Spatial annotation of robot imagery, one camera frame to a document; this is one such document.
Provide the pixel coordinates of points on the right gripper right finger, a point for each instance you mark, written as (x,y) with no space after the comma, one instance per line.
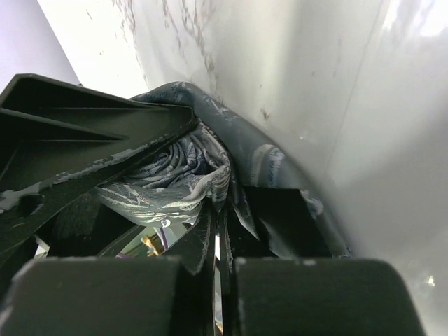
(266,295)

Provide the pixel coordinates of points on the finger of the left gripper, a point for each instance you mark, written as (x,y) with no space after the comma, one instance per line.
(60,140)
(96,220)

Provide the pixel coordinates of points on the blue grey floral tie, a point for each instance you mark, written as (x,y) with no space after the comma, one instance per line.
(216,161)

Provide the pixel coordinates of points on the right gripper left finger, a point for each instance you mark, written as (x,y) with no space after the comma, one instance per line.
(172,294)

